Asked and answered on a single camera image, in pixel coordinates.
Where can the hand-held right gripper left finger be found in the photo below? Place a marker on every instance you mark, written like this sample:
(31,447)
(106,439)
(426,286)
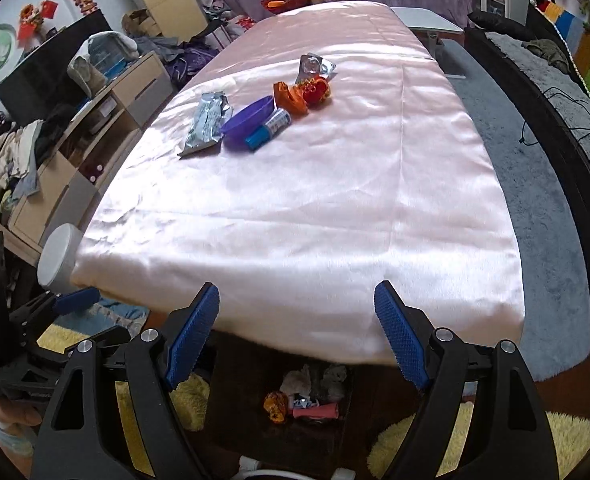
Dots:
(192,337)

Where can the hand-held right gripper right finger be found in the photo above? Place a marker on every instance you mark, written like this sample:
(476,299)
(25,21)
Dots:
(400,335)

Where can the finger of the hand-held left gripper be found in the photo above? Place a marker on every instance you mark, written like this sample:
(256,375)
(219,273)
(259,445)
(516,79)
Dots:
(77,300)
(40,365)

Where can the dark brown box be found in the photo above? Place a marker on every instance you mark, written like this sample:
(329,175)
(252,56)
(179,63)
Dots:
(235,410)

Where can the red gold candy wrapper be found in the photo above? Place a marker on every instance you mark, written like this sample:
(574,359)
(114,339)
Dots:
(276,407)
(315,90)

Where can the white tissue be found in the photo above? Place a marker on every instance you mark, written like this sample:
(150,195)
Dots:
(297,382)

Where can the red plastic tube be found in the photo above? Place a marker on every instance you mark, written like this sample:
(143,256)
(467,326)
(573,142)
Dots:
(317,412)

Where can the silver foil packet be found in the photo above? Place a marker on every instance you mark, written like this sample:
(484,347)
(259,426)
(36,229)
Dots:
(205,125)

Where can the blue capped small bottle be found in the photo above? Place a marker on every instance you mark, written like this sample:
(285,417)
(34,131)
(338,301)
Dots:
(267,127)

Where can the purple plastic plate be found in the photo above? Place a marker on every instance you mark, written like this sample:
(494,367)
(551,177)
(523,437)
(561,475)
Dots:
(245,120)

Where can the orange wrapper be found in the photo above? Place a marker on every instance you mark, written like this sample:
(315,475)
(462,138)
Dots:
(290,99)

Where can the clear blister wrapper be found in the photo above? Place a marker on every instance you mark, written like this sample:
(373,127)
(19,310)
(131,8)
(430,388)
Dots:
(315,66)

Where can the person's left hand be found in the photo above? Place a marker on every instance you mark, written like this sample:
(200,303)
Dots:
(12,412)

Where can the white round bin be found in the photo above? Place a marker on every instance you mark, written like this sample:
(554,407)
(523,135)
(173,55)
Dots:
(57,260)

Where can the mixed clothes pile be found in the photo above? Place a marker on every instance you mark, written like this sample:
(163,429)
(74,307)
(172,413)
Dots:
(10,160)

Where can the pink satin tablecloth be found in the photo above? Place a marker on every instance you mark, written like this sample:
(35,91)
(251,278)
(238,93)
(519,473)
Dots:
(300,210)

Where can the grey floor rug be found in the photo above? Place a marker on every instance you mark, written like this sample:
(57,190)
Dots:
(525,210)

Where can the yellow fluffy rug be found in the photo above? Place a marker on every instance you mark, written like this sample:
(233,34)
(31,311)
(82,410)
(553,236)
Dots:
(565,440)

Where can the black television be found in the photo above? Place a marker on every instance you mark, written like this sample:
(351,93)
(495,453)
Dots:
(40,80)

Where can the beige grey television cabinet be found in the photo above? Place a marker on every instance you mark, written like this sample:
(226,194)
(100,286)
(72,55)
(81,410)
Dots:
(140,85)

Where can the pet cage with towel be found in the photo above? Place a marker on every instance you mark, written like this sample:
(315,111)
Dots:
(87,72)

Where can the blue white bird cage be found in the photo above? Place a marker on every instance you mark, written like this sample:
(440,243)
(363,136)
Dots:
(107,60)

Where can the purple bag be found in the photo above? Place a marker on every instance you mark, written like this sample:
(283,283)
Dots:
(195,62)

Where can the grey clothes pile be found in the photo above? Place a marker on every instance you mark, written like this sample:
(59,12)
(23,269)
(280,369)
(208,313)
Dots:
(160,45)

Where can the grey fluffy sofa blanket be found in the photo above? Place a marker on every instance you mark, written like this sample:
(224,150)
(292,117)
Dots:
(540,90)

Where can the cardboard box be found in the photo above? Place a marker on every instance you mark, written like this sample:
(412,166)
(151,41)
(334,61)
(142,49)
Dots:
(145,25)

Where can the sunflower and red flags decoration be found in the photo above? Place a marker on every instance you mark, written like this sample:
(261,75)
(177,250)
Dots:
(32,17)

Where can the white folding table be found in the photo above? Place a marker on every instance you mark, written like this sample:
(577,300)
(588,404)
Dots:
(425,20)

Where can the brown grey garment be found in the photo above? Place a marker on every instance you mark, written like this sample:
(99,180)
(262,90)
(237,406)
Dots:
(547,55)

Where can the white red printed bag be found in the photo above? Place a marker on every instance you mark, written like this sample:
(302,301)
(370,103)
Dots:
(245,24)

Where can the black pillow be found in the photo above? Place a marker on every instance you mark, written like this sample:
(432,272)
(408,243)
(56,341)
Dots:
(497,22)

